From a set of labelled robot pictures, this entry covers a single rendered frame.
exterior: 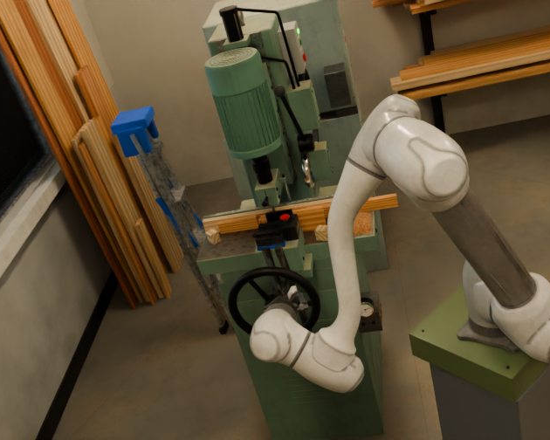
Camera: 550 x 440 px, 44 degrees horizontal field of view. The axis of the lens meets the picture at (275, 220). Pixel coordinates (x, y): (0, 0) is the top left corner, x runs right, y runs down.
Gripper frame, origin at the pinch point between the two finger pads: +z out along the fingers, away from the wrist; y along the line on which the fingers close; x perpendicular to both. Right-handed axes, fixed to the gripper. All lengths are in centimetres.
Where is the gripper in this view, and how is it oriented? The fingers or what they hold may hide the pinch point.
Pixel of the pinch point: (292, 293)
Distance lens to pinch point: 202.2
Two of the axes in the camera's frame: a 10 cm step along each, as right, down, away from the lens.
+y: -9.6, 1.5, 2.1
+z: 1.8, -2.0, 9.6
